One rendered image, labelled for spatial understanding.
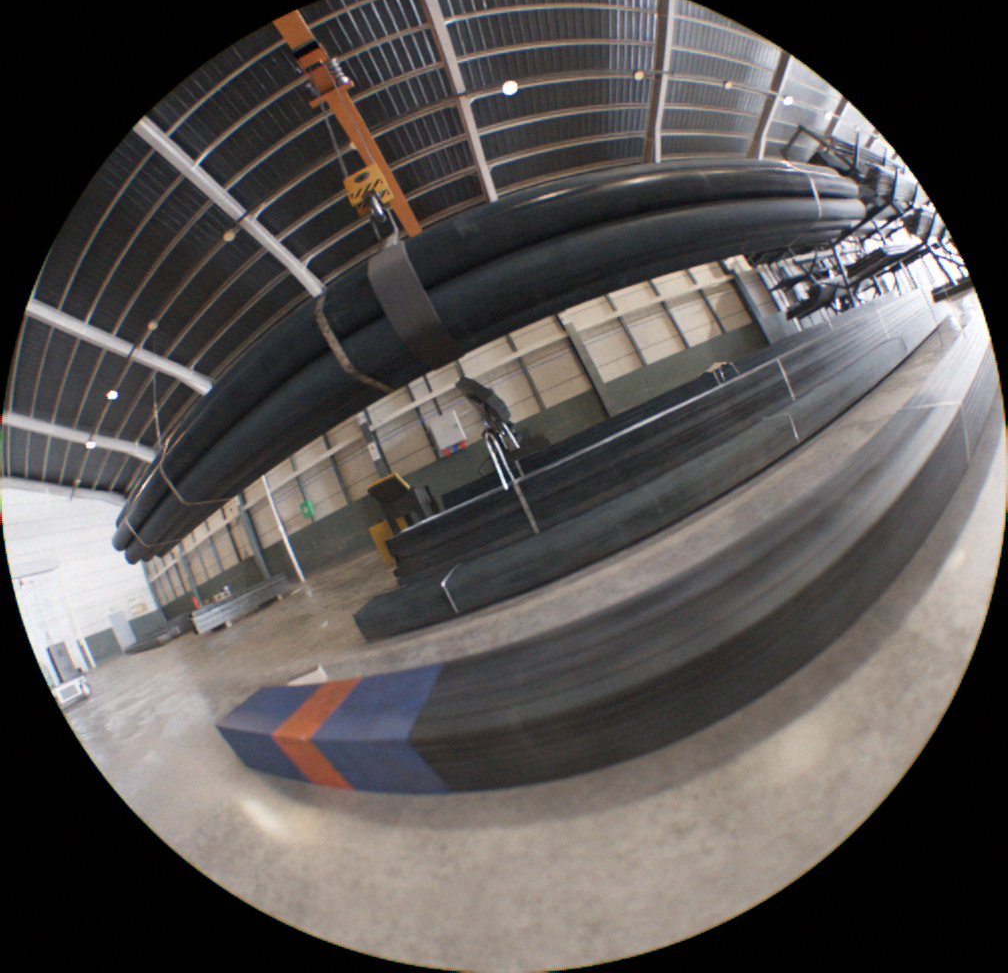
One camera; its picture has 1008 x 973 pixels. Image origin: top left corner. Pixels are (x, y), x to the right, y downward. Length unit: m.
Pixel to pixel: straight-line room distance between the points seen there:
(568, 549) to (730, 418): 1.04
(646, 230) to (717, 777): 1.46
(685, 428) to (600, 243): 0.90
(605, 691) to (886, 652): 0.45
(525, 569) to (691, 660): 0.93
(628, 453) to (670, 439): 0.22
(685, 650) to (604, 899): 0.35
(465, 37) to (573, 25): 2.78
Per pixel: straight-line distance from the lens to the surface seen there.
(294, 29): 5.70
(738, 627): 0.48
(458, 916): 0.56
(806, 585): 0.53
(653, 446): 1.55
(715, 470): 1.43
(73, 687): 6.46
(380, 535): 4.73
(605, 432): 2.15
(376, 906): 0.63
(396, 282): 1.16
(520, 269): 1.17
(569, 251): 1.22
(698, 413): 1.67
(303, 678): 1.52
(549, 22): 10.75
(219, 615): 6.99
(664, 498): 1.33
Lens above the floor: 0.47
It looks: 1 degrees up
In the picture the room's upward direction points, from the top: 24 degrees counter-clockwise
